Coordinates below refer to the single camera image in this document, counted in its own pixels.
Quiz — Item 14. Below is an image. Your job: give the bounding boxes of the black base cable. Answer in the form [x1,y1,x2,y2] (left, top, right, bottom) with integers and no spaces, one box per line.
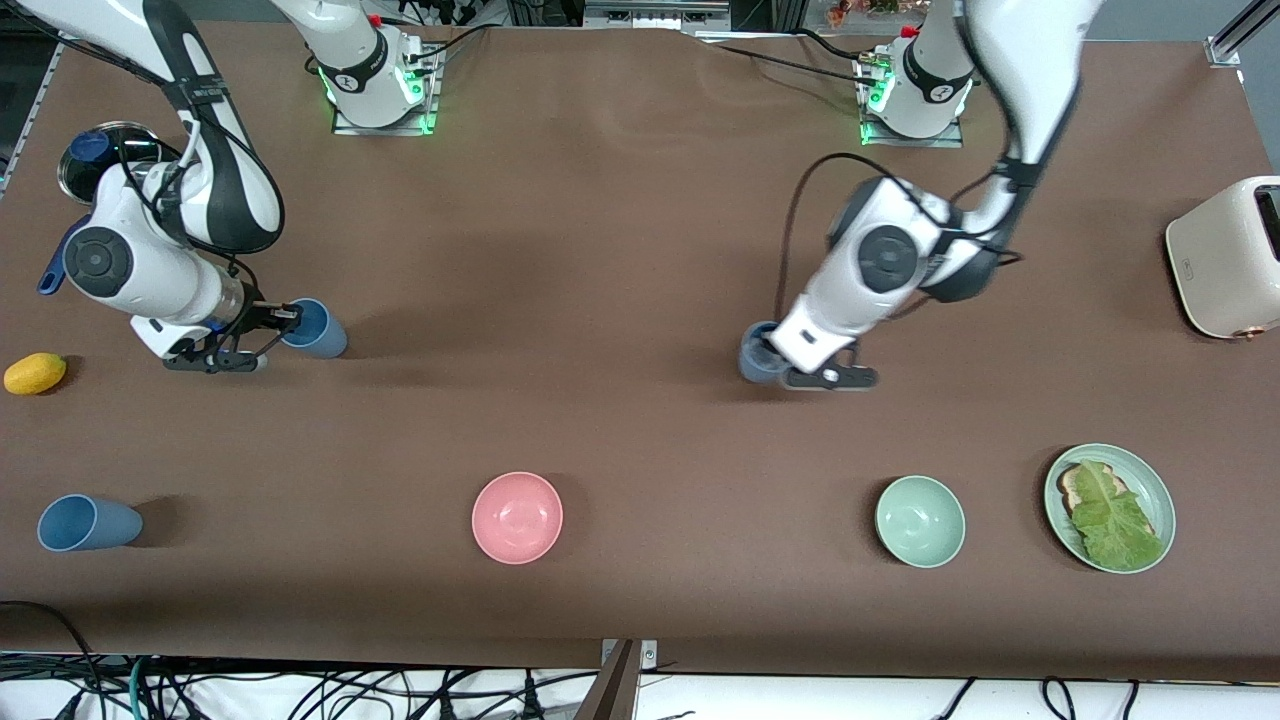
[404,24,493,65]
[795,27,881,67]
[714,42,881,87]

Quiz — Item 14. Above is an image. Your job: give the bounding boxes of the blue plastic utensil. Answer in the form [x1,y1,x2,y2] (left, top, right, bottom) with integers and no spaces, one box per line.
[37,218,89,298]

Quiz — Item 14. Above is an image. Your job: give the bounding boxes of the black box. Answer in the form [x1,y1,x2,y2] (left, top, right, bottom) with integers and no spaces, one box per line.
[505,0,586,29]

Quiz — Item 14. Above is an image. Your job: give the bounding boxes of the brown tapered post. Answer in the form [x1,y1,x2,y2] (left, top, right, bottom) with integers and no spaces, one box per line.
[572,640,642,720]

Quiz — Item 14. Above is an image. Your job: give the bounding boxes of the pale green bowl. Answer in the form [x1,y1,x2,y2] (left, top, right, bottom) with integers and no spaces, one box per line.
[875,474,968,569]

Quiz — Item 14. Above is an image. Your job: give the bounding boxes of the small metal bracket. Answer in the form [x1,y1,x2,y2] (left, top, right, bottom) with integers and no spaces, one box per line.
[599,638,660,670]

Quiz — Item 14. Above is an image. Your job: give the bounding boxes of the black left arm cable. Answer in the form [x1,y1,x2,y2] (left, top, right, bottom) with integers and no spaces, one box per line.
[776,150,1026,323]

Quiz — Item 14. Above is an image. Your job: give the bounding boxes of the green lettuce leaf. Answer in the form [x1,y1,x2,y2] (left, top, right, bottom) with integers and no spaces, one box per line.
[1068,461,1167,571]

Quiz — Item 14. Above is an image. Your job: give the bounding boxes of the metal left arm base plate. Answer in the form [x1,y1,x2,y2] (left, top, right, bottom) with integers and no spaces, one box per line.
[858,52,965,149]

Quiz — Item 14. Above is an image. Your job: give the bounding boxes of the pale green plate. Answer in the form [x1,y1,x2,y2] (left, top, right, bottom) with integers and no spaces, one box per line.
[1043,443,1178,575]

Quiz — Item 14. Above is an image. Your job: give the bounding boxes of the orange artificial flowers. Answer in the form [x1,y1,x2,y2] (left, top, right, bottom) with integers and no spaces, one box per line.
[827,0,903,25]

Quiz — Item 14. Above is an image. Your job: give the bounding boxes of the cream toaster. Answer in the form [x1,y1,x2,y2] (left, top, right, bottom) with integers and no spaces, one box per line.
[1164,175,1280,342]

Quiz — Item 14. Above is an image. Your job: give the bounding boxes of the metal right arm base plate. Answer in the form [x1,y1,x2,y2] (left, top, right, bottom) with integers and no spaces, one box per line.
[331,42,440,137]

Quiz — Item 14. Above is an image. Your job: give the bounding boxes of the brown table cover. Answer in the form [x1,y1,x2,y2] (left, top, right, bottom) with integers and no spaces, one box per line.
[0,14,1280,683]

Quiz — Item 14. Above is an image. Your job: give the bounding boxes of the aluminium corner profile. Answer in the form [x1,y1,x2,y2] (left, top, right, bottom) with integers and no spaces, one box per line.
[1204,0,1280,69]

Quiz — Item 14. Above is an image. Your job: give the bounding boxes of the blue cup holding white paper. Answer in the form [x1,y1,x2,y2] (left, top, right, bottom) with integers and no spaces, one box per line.
[738,320,794,387]

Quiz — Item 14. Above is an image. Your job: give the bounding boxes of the toasted bread slice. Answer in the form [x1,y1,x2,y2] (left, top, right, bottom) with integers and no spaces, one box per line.
[1058,462,1133,521]

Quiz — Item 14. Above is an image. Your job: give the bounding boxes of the aluminium side rail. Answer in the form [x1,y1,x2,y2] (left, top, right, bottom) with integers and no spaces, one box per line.
[0,38,73,193]

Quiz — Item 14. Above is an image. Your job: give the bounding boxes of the pink bowl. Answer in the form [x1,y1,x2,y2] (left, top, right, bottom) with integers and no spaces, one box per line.
[471,471,565,566]

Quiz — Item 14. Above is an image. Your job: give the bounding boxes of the aluminium frame piece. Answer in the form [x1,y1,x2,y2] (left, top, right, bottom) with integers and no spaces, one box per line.
[583,0,732,32]

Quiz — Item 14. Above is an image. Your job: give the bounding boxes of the yellow lemon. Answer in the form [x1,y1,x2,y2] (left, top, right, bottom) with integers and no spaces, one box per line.
[3,352,69,397]

